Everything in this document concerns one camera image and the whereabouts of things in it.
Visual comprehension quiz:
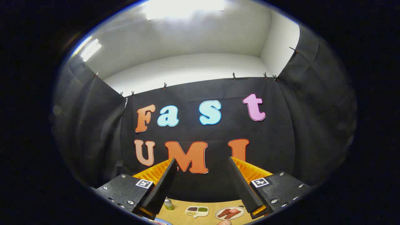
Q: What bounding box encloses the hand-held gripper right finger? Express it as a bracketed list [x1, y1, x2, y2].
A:
[227, 156, 312, 220]

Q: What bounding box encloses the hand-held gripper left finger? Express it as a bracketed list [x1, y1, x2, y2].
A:
[94, 158, 178, 220]

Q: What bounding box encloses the white oval meat plate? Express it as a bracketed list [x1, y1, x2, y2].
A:
[214, 206, 246, 221]

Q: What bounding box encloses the white divided bean dish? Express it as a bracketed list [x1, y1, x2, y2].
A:
[185, 206, 209, 218]

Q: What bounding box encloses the row of small cloth clips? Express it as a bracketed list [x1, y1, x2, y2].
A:
[95, 46, 299, 98]

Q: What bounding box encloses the narrow ceiling light panel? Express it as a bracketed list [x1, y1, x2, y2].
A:
[81, 37, 102, 62]

